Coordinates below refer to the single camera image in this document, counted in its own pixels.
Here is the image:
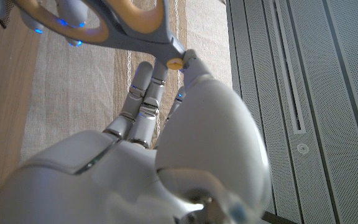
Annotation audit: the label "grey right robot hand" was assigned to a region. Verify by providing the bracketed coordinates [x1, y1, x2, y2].
[0, 49, 272, 224]

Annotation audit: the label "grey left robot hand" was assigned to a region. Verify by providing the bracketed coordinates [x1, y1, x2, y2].
[0, 0, 90, 47]

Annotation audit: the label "grey orange-handled scissors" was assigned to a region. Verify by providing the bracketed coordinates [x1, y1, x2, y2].
[12, 0, 188, 71]

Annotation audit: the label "striped beige curtain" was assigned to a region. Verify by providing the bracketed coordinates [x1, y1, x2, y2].
[20, 0, 233, 162]

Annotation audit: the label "round white ceiling fixture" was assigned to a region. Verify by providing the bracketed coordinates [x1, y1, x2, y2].
[296, 142, 310, 155]

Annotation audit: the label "long ceiling vent slot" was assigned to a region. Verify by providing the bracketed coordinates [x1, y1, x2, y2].
[269, 0, 306, 135]

